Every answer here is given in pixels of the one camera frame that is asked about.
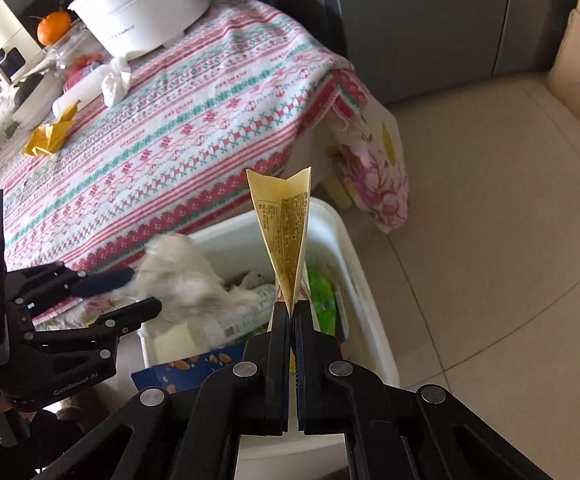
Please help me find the white crumpled tissue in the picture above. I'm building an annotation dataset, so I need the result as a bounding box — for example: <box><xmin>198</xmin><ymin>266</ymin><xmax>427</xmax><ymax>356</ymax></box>
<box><xmin>101</xmin><ymin>56</ymin><xmax>133</xmax><ymax>107</ymax></box>

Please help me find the pale yellow snack packet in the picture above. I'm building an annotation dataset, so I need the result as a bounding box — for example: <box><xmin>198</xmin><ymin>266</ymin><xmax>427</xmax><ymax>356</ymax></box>
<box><xmin>246</xmin><ymin>166</ymin><xmax>315</xmax><ymax>311</ymax></box>

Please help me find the brown cardboard box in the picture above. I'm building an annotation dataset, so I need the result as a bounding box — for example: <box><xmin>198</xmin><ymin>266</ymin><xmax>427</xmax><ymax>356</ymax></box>
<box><xmin>544</xmin><ymin>7</ymin><xmax>580</xmax><ymax>153</ymax></box>

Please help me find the cream air fryer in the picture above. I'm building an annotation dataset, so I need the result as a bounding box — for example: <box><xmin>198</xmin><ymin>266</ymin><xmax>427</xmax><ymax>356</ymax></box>
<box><xmin>0</xmin><ymin>0</ymin><xmax>46</xmax><ymax>86</ymax></box>

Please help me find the dark green squash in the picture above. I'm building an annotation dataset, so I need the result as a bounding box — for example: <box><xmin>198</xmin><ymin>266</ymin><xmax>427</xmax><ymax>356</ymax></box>
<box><xmin>12</xmin><ymin>74</ymin><xmax>46</xmax><ymax>101</ymax></box>

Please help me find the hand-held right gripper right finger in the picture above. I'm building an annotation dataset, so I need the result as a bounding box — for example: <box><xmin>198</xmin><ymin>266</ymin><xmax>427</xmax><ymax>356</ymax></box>
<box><xmin>292</xmin><ymin>300</ymin><xmax>555</xmax><ymax>480</ymax></box>

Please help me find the orange fruit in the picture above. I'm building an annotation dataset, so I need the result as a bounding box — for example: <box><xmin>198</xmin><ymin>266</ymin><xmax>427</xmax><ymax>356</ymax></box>
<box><xmin>36</xmin><ymin>11</ymin><xmax>72</xmax><ymax>47</ymax></box>

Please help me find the glass jar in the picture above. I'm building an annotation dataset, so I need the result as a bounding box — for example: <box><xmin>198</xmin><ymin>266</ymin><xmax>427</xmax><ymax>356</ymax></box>
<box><xmin>52</xmin><ymin>22</ymin><xmax>106</xmax><ymax>83</ymax></box>

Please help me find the white plastic bin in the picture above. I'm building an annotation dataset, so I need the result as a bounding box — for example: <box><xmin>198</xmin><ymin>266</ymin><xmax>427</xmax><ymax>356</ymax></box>
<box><xmin>139</xmin><ymin>197</ymin><xmax>401</xmax><ymax>480</ymax></box>

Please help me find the white bowl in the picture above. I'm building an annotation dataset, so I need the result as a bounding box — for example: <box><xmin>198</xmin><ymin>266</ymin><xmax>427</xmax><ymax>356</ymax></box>
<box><xmin>12</xmin><ymin>72</ymin><xmax>63</xmax><ymax>128</ymax></box>

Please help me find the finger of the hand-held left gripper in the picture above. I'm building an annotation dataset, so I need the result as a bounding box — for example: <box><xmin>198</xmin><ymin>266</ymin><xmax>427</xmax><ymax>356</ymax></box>
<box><xmin>21</xmin><ymin>296</ymin><xmax>164</xmax><ymax>350</ymax></box>
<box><xmin>6</xmin><ymin>262</ymin><xmax>137</xmax><ymax>312</ymax></box>

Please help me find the white plastic bag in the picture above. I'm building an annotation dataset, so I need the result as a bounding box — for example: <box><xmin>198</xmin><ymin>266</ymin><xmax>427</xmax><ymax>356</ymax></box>
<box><xmin>130</xmin><ymin>234</ymin><xmax>271</xmax><ymax>338</ymax></box>

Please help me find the striped patterned tablecloth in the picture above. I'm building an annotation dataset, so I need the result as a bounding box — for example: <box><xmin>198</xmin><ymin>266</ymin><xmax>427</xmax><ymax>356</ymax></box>
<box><xmin>0</xmin><ymin>0</ymin><xmax>385</xmax><ymax>281</ymax></box>

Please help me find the yellow crumpled wrapper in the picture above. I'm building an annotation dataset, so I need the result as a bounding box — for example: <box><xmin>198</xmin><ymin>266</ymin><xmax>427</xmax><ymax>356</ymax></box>
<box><xmin>22</xmin><ymin>100</ymin><xmax>82</xmax><ymax>157</ymax></box>

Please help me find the cream table leg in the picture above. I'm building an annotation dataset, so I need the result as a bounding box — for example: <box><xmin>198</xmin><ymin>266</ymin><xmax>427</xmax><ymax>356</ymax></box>
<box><xmin>327</xmin><ymin>174</ymin><xmax>355</xmax><ymax>209</ymax></box>

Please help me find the blue snack box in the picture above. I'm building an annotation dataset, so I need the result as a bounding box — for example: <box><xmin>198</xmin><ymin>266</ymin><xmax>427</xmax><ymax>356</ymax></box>
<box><xmin>131</xmin><ymin>347</ymin><xmax>251</xmax><ymax>393</ymax></box>

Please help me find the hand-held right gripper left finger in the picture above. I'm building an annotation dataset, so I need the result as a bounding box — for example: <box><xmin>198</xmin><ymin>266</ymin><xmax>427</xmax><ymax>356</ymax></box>
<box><xmin>35</xmin><ymin>300</ymin><xmax>291</xmax><ymax>480</ymax></box>

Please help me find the white electric pot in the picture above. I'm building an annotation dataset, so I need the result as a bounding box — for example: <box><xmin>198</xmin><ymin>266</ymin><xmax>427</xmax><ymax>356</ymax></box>
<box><xmin>67</xmin><ymin>0</ymin><xmax>271</xmax><ymax>58</ymax></box>

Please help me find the dark grey refrigerator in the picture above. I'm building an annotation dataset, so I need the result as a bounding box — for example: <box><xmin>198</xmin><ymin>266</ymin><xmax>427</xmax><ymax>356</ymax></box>
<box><xmin>315</xmin><ymin>0</ymin><xmax>580</xmax><ymax>106</ymax></box>

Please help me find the white tube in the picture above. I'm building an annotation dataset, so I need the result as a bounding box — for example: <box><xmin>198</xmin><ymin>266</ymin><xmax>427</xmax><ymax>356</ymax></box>
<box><xmin>52</xmin><ymin>74</ymin><xmax>116</xmax><ymax>118</ymax></box>

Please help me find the green snack packet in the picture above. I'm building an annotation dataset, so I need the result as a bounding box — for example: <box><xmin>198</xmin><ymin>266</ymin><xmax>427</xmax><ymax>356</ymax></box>
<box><xmin>305</xmin><ymin>265</ymin><xmax>343</xmax><ymax>336</ymax></box>

